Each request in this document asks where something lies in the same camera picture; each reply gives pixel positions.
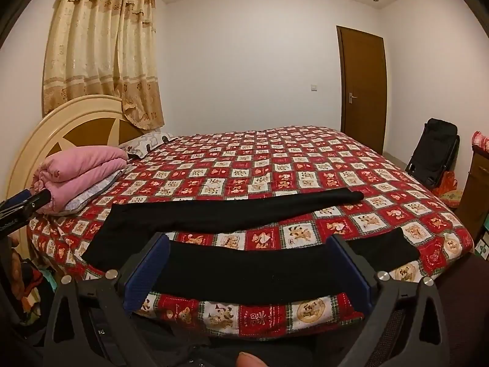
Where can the black pants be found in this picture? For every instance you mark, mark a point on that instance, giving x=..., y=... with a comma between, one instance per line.
x=229, y=214

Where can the red plastic bag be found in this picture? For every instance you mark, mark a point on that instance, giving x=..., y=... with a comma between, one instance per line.
x=449, y=191

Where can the cream wooden headboard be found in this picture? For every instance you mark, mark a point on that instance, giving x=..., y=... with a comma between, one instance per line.
x=88, y=130

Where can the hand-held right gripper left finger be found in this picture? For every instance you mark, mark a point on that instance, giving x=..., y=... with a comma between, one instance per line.
x=147, y=271

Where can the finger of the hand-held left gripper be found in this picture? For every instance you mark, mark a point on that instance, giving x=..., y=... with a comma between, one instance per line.
x=26, y=206

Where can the colourful cloth pile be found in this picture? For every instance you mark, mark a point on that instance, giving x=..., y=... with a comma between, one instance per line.
x=26, y=286

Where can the white zigzag patterned pillow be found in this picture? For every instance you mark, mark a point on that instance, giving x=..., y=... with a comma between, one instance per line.
x=145, y=141

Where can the brown wooden door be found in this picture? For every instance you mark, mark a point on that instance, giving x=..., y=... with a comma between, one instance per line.
x=363, y=91

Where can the grey patterned pillow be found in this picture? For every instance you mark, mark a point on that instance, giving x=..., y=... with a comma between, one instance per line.
x=89, y=197

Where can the folded pink blanket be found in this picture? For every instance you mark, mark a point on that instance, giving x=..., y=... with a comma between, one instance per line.
x=76, y=164

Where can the brown wooden cabinet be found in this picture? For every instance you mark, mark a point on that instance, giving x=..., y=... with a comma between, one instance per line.
x=473, y=195

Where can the beige patterned curtain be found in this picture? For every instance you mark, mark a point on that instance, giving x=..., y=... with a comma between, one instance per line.
x=99, y=46

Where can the red checked cloth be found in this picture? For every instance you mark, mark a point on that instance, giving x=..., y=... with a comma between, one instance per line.
x=481, y=141

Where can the person's right hand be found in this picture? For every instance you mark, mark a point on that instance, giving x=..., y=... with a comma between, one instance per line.
x=250, y=361

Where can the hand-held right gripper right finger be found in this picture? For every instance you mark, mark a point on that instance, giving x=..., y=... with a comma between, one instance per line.
x=351, y=271

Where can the red checkered printed bedspread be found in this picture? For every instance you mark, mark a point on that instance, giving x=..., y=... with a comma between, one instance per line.
x=267, y=153

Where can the black suitcase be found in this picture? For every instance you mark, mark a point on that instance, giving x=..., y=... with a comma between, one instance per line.
x=433, y=153

